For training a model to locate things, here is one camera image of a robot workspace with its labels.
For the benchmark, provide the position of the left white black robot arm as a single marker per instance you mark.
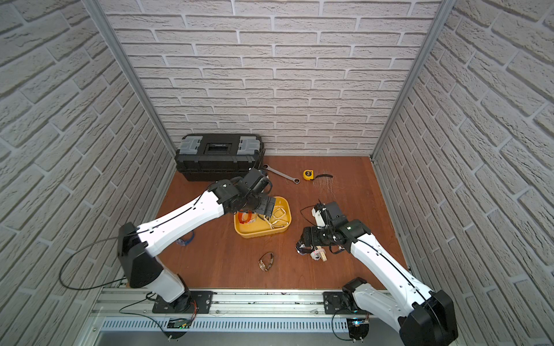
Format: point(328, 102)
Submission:
point(139, 246)

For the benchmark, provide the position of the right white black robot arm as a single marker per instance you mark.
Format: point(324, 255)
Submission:
point(420, 315)

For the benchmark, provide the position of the yellow plastic storage box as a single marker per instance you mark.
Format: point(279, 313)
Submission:
point(260, 227)

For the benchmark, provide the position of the black grey toolbox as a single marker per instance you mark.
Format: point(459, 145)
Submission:
point(209, 157)

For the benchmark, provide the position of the silver combination wrench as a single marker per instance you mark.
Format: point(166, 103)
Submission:
point(280, 174)

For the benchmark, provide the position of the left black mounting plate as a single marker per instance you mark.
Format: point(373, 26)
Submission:
point(191, 301)

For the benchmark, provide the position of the right controller board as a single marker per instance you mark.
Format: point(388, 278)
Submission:
point(358, 329)

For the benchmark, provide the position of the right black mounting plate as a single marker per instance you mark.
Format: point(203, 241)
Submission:
point(335, 301)

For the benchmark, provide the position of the black strap watch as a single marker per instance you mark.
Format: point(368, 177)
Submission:
point(303, 249)

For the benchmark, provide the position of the cream pink strap watch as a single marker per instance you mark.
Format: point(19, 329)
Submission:
point(318, 254)

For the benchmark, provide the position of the yellow tape measure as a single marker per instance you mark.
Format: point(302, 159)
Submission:
point(308, 175)

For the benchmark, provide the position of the controller board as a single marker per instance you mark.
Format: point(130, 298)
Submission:
point(358, 329)
point(177, 328)

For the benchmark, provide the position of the black mounting plate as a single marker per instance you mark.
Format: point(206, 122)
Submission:
point(335, 301)
point(191, 301)

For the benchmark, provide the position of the left controller board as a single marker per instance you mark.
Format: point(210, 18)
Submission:
point(177, 328)

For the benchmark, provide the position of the beige strap watch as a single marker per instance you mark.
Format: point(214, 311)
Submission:
point(279, 213)

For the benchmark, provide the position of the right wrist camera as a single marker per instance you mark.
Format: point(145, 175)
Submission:
point(327, 215)

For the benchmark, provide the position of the red orange glasses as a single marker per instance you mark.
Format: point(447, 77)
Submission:
point(246, 217)

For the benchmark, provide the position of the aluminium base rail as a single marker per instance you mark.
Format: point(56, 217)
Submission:
point(250, 303)

